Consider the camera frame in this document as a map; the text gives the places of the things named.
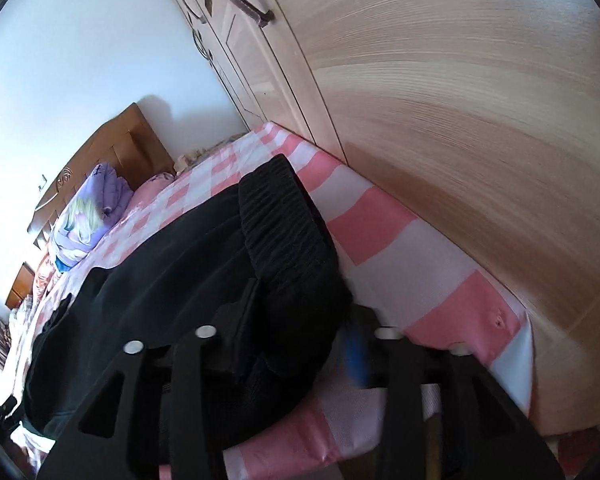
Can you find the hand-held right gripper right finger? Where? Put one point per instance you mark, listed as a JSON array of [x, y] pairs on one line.
[[356, 360]]

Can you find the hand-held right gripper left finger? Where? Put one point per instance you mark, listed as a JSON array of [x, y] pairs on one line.
[[240, 320]]

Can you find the black pants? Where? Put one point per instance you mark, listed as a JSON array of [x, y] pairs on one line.
[[190, 280]]

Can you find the pink checkered bed sheet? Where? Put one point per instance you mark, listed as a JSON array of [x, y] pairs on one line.
[[380, 230]]

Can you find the pink pillow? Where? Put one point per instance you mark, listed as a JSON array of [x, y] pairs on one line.
[[150, 190]]

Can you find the purple folded blanket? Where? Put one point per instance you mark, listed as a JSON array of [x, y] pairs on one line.
[[90, 210]]

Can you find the wooden headboard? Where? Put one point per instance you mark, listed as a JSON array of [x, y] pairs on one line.
[[105, 155]]

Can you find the wooden nightstand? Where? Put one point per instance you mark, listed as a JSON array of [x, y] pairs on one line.
[[21, 287]]

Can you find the wooden wardrobe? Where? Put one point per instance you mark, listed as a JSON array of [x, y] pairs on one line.
[[430, 110]]

